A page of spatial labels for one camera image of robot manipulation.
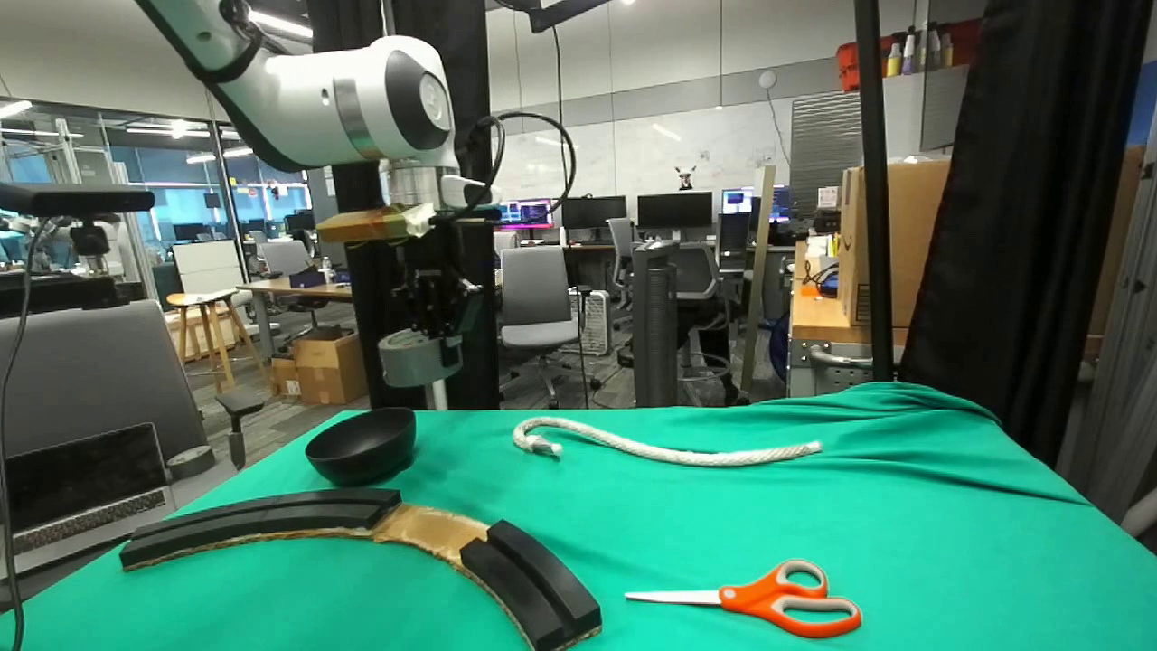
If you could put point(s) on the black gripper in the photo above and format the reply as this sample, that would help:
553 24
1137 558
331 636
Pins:
440 258

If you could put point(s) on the black bowl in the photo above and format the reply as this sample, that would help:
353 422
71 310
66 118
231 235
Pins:
363 455

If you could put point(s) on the grey office chair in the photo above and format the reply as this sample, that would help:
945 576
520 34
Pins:
535 294

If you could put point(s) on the cardboard box on floor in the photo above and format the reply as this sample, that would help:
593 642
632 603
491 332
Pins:
327 371

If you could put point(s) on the black computer monitor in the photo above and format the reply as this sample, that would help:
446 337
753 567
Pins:
673 210
598 214

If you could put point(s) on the wooden stool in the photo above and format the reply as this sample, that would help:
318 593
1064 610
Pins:
203 316

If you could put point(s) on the curved black and tan board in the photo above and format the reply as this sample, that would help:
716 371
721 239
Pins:
528 579

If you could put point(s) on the black office chair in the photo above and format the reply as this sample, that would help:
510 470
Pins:
711 303

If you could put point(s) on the leaning wooden plank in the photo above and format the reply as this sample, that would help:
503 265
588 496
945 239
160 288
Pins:
759 239

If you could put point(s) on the lit computer monitor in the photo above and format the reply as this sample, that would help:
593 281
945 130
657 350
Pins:
753 204

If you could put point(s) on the black laptop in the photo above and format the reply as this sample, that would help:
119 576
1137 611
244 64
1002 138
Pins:
83 476

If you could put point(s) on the wood topped tool cabinet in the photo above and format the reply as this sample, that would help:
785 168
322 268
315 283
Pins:
817 316

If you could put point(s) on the large cardboard shipping box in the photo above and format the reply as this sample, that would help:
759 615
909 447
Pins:
909 239

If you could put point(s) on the red container on shelf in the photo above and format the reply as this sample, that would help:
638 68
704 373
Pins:
863 64

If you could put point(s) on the green tablecloth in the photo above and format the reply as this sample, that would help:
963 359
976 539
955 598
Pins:
906 543

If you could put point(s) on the tan wrist camera mount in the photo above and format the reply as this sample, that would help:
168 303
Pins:
366 223

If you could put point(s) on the grey cylindrical post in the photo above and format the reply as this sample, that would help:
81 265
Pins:
657 328

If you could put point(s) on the black frame pole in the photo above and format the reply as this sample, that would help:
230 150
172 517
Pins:
871 182

